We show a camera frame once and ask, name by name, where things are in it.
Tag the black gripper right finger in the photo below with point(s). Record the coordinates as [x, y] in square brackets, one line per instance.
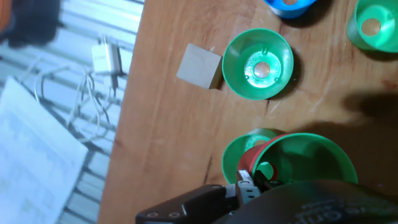
[265, 183]

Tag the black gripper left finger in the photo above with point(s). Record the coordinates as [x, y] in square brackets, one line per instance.
[199, 203]

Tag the red plastic cup with print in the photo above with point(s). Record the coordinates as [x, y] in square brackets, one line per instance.
[248, 158]

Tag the plain green plastic cup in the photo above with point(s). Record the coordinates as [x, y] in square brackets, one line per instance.
[231, 158]

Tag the green plastic cup with print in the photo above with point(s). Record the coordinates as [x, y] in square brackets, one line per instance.
[388, 37]
[326, 155]
[236, 77]

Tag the light wooden block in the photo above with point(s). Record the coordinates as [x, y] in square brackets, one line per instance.
[199, 65]

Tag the white charger adapter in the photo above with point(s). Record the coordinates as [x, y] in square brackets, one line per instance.
[104, 59]

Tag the white paper sheet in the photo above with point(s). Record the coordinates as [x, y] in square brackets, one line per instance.
[31, 161]

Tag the blue plastic cup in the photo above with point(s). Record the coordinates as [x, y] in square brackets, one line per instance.
[289, 9]

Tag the orange and black teach pendant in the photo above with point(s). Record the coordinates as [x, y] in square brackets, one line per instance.
[31, 18]

